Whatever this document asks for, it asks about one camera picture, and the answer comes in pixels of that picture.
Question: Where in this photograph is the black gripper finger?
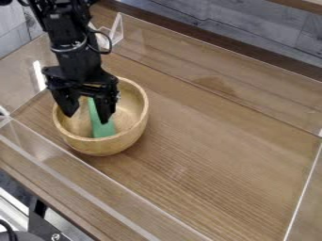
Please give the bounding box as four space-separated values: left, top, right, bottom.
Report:
94 94 117 124
52 88 80 117

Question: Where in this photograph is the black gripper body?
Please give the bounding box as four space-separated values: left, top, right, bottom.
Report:
41 43 117 99

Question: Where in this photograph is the green stick block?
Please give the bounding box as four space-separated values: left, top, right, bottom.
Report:
88 98 116 138

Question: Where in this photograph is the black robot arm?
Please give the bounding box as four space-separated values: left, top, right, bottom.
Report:
17 0 117 123

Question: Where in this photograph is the wooden bowl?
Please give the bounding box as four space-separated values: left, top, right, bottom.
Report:
52 77 149 156

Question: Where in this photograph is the clear acrylic corner bracket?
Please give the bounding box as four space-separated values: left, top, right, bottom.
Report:
88 13 124 49

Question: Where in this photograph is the clear acrylic tray wall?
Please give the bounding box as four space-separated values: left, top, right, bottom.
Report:
0 116 209 241

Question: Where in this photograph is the black table leg bracket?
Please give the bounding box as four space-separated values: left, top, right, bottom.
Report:
28 199 70 241

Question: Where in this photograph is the black cable on floor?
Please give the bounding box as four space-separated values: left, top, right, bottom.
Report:
0 218 20 241

